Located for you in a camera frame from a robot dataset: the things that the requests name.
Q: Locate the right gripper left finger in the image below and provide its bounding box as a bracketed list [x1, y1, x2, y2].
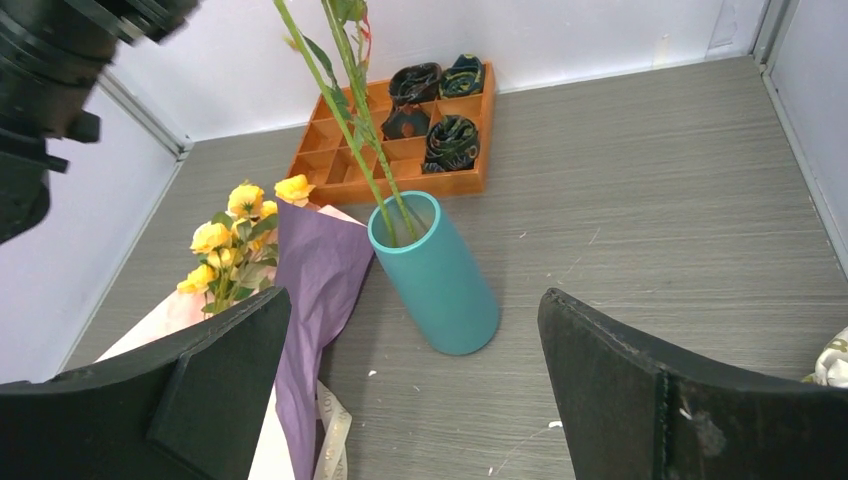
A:
[1, 287, 291, 479]

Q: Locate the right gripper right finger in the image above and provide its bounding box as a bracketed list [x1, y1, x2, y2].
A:
[537, 288, 847, 479]

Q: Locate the pink wrapping paper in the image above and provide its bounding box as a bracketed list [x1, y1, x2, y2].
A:
[95, 201, 369, 480]

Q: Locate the cream ribbon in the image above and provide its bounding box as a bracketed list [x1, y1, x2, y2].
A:
[313, 382, 352, 480]

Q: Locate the yellow pink flower bunch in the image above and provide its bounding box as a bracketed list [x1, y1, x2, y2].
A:
[176, 174, 316, 318]

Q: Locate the purple wrapping paper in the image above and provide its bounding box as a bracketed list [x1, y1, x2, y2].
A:
[274, 201, 374, 479]

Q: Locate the peach rose stem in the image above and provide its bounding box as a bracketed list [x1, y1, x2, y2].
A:
[273, 0, 398, 247]

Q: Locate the pink rose stem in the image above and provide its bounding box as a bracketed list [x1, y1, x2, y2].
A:
[321, 0, 420, 242]

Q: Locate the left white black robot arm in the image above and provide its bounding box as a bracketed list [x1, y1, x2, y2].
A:
[1, 0, 199, 242]

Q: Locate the teal vase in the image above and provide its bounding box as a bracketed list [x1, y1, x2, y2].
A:
[367, 191, 500, 356]

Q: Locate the crumpled cream patterned cloth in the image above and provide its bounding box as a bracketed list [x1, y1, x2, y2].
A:
[802, 328, 848, 389]

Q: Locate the orange compartment tray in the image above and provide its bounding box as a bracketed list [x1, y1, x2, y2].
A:
[287, 61, 496, 206]

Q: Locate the dark rolled cloth front-right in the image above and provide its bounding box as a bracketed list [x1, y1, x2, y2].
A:
[421, 115, 481, 174]

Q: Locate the dark rolled cloth middle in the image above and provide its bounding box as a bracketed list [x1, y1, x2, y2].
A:
[381, 104, 430, 140]

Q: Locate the dark rolled cloth back-right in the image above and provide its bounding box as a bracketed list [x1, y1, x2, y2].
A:
[439, 54, 486, 98]

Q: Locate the dark rolled cloth back-left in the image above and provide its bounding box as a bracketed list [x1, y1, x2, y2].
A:
[388, 62, 442, 108]

